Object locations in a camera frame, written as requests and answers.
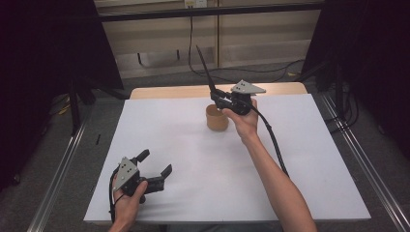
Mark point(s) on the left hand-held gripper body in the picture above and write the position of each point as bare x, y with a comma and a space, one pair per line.
132, 177

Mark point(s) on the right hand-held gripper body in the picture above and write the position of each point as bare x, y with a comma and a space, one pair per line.
243, 96

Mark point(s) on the brown bear pen holder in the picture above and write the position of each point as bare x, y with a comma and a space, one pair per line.
216, 121

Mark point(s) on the black pen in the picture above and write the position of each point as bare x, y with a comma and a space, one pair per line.
206, 71

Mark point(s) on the person's right hand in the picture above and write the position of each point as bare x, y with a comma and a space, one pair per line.
246, 124

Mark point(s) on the person's left hand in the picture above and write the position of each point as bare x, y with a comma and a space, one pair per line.
127, 206

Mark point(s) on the wooden table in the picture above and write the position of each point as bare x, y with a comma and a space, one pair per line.
180, 91

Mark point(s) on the white table mat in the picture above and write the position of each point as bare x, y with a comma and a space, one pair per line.
206, 167

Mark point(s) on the beige cabinet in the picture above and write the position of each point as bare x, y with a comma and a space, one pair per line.
251, 42

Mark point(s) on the long counter top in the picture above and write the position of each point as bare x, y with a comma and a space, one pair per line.
225, 11

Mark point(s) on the black curtain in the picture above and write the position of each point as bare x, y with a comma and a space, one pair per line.
48, 64
370, 58

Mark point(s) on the metal floor rail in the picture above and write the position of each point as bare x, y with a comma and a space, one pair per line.
367, 161
54, 180

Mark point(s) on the white wall socket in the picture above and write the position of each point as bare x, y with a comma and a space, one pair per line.
195, 3

